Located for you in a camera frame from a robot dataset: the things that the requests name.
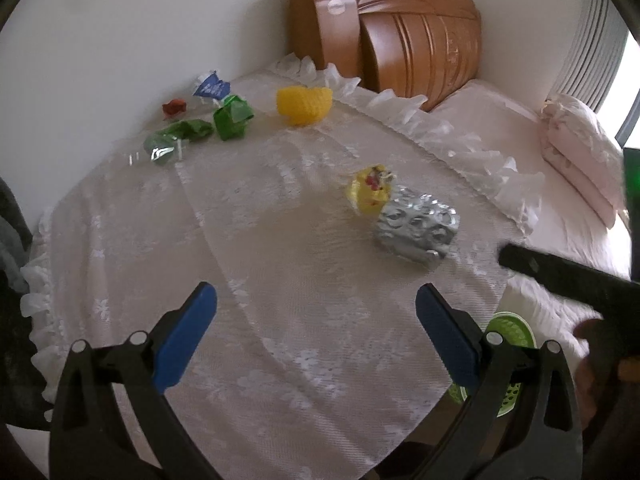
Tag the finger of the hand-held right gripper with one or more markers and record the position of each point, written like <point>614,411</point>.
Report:
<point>560,275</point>

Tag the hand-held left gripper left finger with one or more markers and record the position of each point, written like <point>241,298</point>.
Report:
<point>182,340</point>

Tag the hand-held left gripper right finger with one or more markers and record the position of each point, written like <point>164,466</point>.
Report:
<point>447,337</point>

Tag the green plastic basket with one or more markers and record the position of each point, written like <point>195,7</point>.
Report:
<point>512,332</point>

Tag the silver blister pack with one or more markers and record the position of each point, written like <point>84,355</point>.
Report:
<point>417,230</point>

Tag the red foil wrapper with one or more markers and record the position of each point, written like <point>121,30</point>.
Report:
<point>174,107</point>

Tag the blue and white wrapper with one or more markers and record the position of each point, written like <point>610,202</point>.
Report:
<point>210,87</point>

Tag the person's right hand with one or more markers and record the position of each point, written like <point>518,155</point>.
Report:
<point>600,360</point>

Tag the folded pink quilt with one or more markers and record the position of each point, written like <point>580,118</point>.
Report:
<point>582,155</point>

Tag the pink bed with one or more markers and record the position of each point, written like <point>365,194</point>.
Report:
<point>525,160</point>

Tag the white lace tablecloth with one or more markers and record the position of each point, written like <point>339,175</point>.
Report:
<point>280,260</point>

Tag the grey ribbed panel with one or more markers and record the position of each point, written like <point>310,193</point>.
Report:
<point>590,45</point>

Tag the yellow printed wrapper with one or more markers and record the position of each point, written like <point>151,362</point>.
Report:
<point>371,189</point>

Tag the dark cloth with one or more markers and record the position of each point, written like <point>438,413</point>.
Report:
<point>15,310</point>

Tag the green clear plastic wrapper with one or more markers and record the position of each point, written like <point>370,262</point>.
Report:
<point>172,141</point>

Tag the green crumpled wrapper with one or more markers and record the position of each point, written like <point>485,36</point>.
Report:
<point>231,117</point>

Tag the wooden headboard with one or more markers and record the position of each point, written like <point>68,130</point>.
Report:
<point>415,35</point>

